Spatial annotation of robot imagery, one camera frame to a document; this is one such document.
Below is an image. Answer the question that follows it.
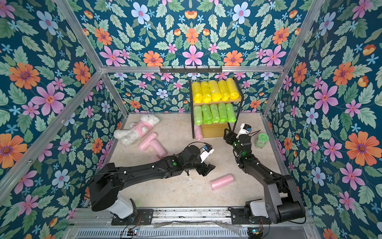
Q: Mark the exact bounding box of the yellow trash bag roll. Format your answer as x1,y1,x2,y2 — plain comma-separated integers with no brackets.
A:
218,80,230,101
209,80,222,102
192,82,203,104
226,78,240,100
201,81,212,104

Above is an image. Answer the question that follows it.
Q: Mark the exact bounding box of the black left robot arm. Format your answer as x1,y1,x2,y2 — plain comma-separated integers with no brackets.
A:
89,144,215,219

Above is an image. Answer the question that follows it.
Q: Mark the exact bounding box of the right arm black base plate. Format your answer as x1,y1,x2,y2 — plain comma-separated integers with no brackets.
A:
228,199,272,225

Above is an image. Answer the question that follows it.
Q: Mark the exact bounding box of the pink trash bag roll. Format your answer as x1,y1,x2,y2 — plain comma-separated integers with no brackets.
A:
210,174,234,191
194,125,204,140
150,139,168,158
138,132,158,151

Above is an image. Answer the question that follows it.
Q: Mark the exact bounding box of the white pink plush toy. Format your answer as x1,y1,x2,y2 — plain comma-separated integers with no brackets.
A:
113,115,160,146

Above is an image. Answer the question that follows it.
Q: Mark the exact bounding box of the wooden shelf with black frame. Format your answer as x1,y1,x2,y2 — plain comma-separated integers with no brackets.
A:
189,77,244,140

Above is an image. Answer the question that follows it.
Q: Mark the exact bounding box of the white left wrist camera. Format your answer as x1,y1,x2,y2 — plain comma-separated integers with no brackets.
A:
200,144,214,163

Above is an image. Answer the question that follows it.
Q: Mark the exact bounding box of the green trash bag roll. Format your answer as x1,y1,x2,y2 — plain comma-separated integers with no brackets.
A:
194,106,203,125
210,104,220,123
225,103,236,123
202,105,213,124
218,103,227,123

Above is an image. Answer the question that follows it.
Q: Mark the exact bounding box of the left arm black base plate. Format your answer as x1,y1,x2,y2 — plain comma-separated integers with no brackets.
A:
111,209,154,226

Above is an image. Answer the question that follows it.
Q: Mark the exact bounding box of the black wall hook rail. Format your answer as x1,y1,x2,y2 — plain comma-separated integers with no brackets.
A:
159,66,223,74

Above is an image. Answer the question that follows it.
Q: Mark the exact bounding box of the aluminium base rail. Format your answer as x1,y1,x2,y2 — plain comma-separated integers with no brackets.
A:
63,207,321,239

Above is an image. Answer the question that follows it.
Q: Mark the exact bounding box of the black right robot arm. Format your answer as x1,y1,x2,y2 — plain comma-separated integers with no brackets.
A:
223,128,306,224

